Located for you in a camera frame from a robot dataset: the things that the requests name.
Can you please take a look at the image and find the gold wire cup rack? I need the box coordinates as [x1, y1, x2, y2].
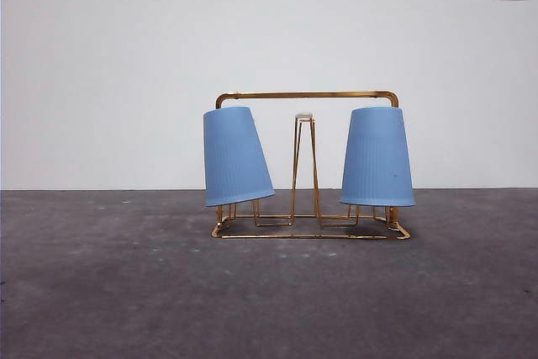
[209, 89, 411, 241]

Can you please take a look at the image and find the blue ribbed plastic cup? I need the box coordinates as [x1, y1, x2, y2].
[203, 106, 277, 209]

